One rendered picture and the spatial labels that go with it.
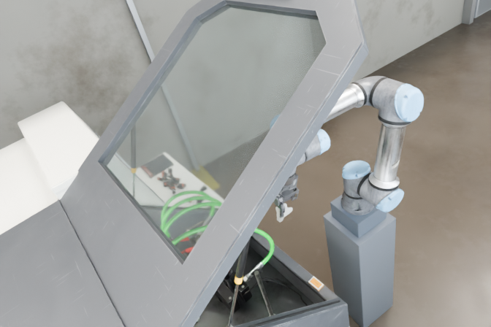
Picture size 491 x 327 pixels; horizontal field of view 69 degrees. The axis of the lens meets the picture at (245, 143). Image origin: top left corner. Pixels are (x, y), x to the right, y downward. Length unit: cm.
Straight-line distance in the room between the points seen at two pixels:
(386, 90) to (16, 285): 126
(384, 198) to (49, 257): 117
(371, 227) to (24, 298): 137
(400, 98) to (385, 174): 33
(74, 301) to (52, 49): 217
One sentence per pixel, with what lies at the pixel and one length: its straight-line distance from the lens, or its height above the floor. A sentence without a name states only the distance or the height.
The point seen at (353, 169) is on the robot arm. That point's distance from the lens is 159.
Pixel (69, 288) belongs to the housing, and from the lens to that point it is 105.
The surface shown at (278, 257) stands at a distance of 155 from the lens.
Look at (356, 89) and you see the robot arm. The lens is 136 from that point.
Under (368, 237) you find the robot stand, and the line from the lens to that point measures 177.
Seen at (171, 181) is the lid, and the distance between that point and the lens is 95.
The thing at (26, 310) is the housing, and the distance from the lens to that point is 109.
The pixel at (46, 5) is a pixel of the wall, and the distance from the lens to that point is 288.
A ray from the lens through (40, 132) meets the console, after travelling 175.
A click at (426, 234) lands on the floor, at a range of 283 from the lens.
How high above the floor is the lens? 220
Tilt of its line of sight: 36 degrees down
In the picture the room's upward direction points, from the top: 16 degrees counter-clockwise
